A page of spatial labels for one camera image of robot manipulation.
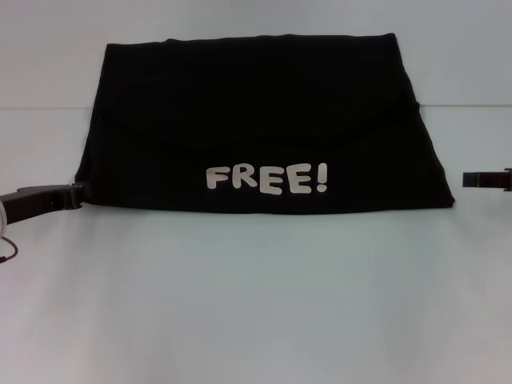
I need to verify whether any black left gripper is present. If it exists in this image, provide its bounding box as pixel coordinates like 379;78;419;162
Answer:
0;182;86;226

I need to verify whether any left gripper cable with plugs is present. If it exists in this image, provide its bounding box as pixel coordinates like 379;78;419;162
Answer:
0;235;19;264

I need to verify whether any black shirt with FREE print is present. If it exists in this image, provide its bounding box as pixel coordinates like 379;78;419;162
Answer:
74;34;456;214

